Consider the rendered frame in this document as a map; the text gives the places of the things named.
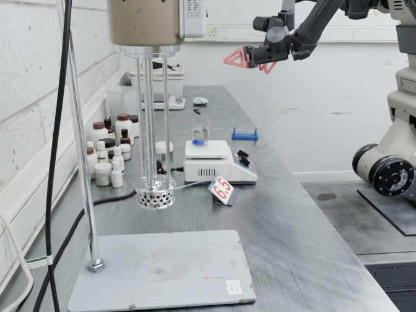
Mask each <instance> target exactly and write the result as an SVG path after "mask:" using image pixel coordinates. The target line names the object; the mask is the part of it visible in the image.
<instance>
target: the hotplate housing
mask: <svg viewBox="0 0 416 312"><path fill-rule="evenodd" d="M228 150H229V153H230V156H229V157H228V158H186V157H185V156H184V163H183V165H184V166H183V167H179V168H176V170H177V171H181V172H184V181H185V184H191V183H192V182H194V181H205V180H206V182H208V183H210V184H211V183H212V182H213V180H214V178H215V177H216V175H217V174H219V175H220V176H221V177H222V178H223V179H224V180H225V181H226V182H228V183H229V184H256V180H258V177H257V175H256V174H254V173H252V172H251V171H249V170H247V169H245V168H243V167H241V166H239V165H238V164H236V163H234V161H233V157H232V153H231V150H230V147H228Z"/></svg>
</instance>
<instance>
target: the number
mask: <svg viewBox="0 0 416 312"><path fill-rule="evenodd" d="M231 188H232V187H231V186H230V185H229V184H228V183H227V182H226V181H225V180H224V179H223V178H222V177H221V176H219V178H218V180H217V181H216V183H215V184H214V186H213V188H212V190H213V192H214V193H216V195H218V196H219V197H220V198H221V199H222V200H223V201H224V202H225V200H226V198H227V196H228V194H229V192H230V190H231Z"/></svg>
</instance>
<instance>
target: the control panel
mask: <svg viewBox="0 0 416 312"><path fill-rule="evenodd" d="M230 150H231V153H232V157H233V161H234V163H236V164H238V165H239V166H241V167H243V168H245V169H247V170H249V171H251V172H252V173H254V174H256V172H255V170H254V167H253V164H252V162H251V159H250V158H249V157H248V158H247V159H248V160H249V161H250V162H251V164H250V165H249V167H248V168H247V167H245V166H243V165H242V164H241V163H240V162H239V160H241V158H240V157H239V156H236V154H237V153H238V151H236V150H234V149H232V148H230ZM237 157H238V158H237Z"/></svg>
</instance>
